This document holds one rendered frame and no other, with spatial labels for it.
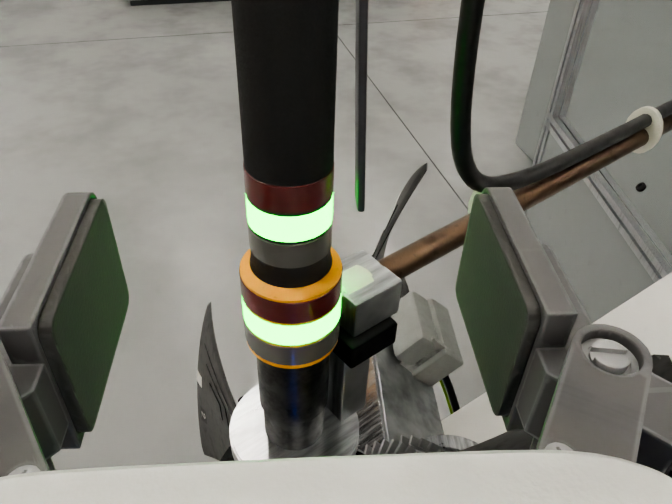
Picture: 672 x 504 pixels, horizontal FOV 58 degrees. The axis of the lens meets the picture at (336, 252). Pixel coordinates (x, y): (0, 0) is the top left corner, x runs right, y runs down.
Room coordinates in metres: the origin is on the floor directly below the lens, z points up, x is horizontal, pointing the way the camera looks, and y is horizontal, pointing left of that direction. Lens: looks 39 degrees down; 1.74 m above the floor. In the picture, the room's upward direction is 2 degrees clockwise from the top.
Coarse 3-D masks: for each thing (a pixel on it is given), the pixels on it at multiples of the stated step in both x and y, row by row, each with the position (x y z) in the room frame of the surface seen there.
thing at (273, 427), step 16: (272, 368) 0.18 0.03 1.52; (304, 368) 0.18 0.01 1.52; (320, 368) 0.18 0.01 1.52; (272, 384) 0.18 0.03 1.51; (288, 384) 0.18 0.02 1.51; (304, 384) 0.18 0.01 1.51; (320, 384) 0.18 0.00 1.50; (272, 400) 0.18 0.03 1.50; (288, 400) 0.18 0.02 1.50; (304, 400) 0.18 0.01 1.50; (320, 400) 0.18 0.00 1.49; (272, 416) 0.18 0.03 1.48; (288, 416) 0.18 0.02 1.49; (304, 416) 0.18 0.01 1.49; (320, 416) 0.19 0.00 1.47; (272, 432) 0.18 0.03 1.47; (288, 432) 0.18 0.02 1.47; (304, 432) 0.18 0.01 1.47; (320, 432) 0.19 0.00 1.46; (288, 448) 0.18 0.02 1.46; (304, 448) 0.18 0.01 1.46
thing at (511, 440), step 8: (656, 360) 0.29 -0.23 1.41; (664, 360) 0.28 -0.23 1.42; (656, 368) 0.27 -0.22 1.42; (664, 368) 0.27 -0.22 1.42; (664, 376) 0.26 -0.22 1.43; (512, 432) 0.28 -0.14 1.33; (520, 432) 0.27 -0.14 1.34; (488, 440) 0.28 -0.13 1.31; (496, 440) 0.27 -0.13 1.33; (504, 440) 0.27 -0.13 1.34; (512, 440) 0.26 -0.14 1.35; (520, 440) 0.26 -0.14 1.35; (528, 440) 0.25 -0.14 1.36; (472, 448) 0.28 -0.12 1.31; (480, 448) 0.27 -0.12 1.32; (488, 448) 0.26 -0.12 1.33; (496, 448) 0.26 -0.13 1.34; (504, 448) 0.25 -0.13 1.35; (512, 448) 0.25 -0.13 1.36; (520, 448) 0.24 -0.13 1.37; (528, 448) 0.24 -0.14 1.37
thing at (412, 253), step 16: (624, 144) 0.36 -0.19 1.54; (640, 144) 0.37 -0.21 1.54; (592, 160) 0.34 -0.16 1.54; (608, 160) 0.35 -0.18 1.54; (560, 176) 0.32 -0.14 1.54; (576, 176) 0.32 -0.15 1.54; (528, 192) 0.30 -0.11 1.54; (544, 192) 0.30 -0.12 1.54; (528, 208) 0.30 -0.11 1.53; (448, 224) 0.27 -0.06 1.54; (464, 224) 0.26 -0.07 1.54; (432, 240) 0.25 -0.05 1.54; (448, 240) 0.25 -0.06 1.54; (464, 240) 0.26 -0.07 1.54; (400, 256) 0.23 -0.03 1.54; (416, 256) 0.24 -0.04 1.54; (432, 256) 0.24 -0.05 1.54; (400, 272) 0.23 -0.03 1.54
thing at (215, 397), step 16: (208, 304) 0.60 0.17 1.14; (208, 320) 0.57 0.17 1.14; (208, 336) 0.55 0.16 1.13; (208, 352) 0.53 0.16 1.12; (208, 368) 0.52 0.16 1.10; (208, 384) 0.50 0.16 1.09; (224, 384) 0.45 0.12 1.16; (208, 400) 0.50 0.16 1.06; (224, 400) 0.44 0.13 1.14; (208, 416) 0.50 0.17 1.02; (224, 416) 0.44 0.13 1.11; (208, 432) 0.49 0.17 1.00; (224, 432) 0.44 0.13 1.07; (208, 448) 0.49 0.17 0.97; (224, 448) 0.45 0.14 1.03
